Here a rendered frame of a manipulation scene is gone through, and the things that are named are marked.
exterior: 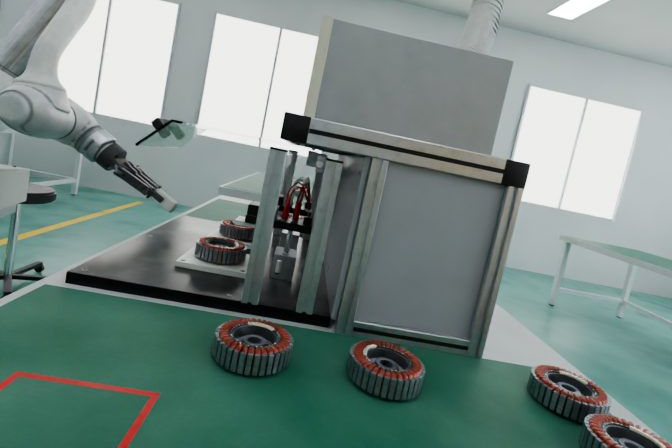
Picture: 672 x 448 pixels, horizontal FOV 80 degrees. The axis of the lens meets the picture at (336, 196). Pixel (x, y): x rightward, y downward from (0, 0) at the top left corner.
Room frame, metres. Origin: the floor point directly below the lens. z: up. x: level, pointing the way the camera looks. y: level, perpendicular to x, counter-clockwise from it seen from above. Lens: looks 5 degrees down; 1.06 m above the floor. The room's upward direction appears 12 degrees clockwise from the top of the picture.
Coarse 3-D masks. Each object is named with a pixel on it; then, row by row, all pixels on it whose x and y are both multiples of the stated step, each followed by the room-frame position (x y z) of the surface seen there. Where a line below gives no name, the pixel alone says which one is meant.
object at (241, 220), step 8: (248, 208) 0.87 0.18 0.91; (256, 208) 0.87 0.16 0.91; (240, 216) 0.92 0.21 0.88; (248, 216) 0.86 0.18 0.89; (256, 216) 0.87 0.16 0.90; (280, 216) 0.93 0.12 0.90; (240, 224) 0.87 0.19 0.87; (248, 224) 0.87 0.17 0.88; (280, 224) 0.87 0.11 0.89; (288, 224) 0.87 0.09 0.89; (296, 224) 0.87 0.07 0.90; (288, 232) 0.88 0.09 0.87; (304, 232) 0.87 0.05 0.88; (288, 240) 0.88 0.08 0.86; (288, 248) 0.88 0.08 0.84
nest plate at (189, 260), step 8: (192, 248) 0.92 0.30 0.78; (184, 256) 0.85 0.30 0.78; (192, 256) 0.86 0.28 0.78; (248, 256) 0.95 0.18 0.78; (176, 264) 0.81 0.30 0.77; (184, 264) 0.82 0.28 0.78; (192, 264) 0.82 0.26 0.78; (200, 264) 0.82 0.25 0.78; (208, 264) 0.83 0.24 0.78; (216, 264) 0.84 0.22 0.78; (224, 264) 0.86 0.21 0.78; (232, 264) 0.87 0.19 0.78; (240, 264) 0.88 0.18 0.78; (216, 272) 0.82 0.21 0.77; (224, 272) 0.82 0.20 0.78; (232, 272) 0.82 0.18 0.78; (240, 272) 0.83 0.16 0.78
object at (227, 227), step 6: (222, 222) 1.12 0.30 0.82; (228, 222) 1.13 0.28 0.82; (222, 228) 1.09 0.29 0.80; (228, 228) 1.09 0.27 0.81; (234, 228) 1.08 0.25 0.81; (240, 228) 1.09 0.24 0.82; (246, 228) 1.09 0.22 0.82; (252, 228) 1.11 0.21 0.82; (222, 234) 1.09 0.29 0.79; (228, 234) 1.08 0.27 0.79; (234, 234) 1.09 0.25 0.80; (240, 234) 1.08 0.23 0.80; (246, 234) 1.09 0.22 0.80; (252, 234) 1.10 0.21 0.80; (246, 240) 1.10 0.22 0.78
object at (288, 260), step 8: (280, 248) 0.93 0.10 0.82; (280, 256) 0.87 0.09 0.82; (288, 256) 0.87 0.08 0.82; (296, 256) 0.89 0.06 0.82; (272, 264) 0.87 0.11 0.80; (288, 264) 0.87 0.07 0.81; (272, 272) 0.87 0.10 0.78; (280, 272) 0.87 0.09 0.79; (288, 272) 0.87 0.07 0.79; (288, 280) 0.87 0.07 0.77
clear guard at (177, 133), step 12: (156, 132) 0.73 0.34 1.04; (168, 132) 0.77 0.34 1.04; (180, 132) 0.83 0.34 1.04; (192, 132) 0.90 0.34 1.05; (228, 132) 0.74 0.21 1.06; (144, 144) 0.75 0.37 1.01; (156, 144) 0.80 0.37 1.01; (168, 144) 0.86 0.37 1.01; (180, 144) 0.93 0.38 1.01; (288, 144) 0.74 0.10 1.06
